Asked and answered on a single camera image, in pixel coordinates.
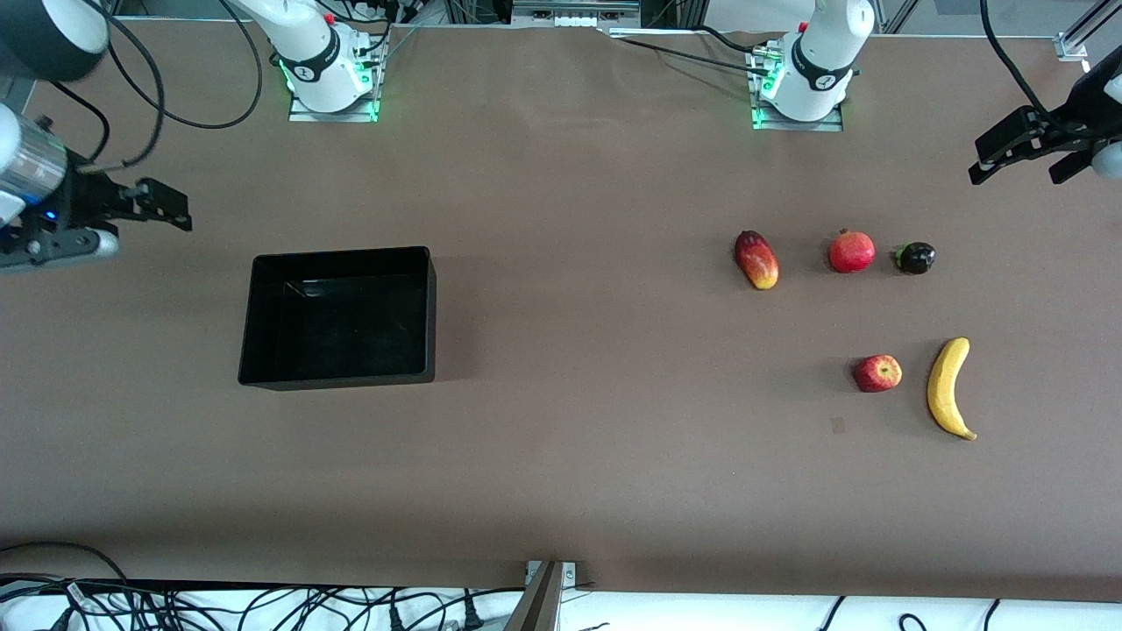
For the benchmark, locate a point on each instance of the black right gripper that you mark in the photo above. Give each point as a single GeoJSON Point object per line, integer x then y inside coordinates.
{"type": "Point", "coordinates": [85, 199]}

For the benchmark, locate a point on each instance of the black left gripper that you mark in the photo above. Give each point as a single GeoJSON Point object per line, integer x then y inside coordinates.
{"type": "Point", "coordinates": [1071, 123]}

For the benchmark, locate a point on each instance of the black plastic box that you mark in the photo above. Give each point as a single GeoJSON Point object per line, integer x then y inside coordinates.
{"type": "Point", "coordinates": [337, 320]}

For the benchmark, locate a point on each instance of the yellow banana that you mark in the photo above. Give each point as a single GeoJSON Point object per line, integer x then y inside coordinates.
{"type": "Point", "coordinates": [945, 390]}

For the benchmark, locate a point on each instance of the red apple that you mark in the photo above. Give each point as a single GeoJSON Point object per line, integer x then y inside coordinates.
{"type": "Point", "coordinates": [877, 373]}

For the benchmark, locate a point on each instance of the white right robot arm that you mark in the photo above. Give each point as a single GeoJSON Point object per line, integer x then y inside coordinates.
{"type": "Point", "coordinates": [311, 53]}

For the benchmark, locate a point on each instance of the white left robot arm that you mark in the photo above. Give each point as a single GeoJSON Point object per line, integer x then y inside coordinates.
{"type": "Point", "coordinates": [820, 61]}

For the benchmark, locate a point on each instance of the dark purple eggplant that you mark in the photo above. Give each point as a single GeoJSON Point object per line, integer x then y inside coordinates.
{"type": "Point", "coordinates": [916, 258]}

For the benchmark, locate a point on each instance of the red pomegranate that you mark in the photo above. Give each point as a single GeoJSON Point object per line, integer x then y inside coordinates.
{"type": "Point", "coordinates": [852, 251]}

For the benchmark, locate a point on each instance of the red yellow mango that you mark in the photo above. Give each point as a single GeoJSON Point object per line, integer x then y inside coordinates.
{"type": "Point", "coordinates": [756, 260]}

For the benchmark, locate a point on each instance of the grey power strip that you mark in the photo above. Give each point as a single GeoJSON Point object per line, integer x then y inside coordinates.
{"type": "Point", "coordinates": [574, 10]}

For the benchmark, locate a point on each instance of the brown paper table cover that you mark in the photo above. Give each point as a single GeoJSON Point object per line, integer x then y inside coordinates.
{"type": "Point", "coordinates": [570, 438]}

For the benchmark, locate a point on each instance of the aluminium frame profile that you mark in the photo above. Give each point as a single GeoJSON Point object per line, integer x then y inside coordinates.
{"type": "Point", "coordinates": [1082, 35]}

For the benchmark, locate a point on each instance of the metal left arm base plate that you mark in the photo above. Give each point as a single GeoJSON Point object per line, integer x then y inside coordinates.
{"type": "Point", "coordinates": [833, 123]}

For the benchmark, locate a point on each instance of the grey metal camera pole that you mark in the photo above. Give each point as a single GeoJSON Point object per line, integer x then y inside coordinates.
{"type": "Point", "coordinates": [539, 605]}

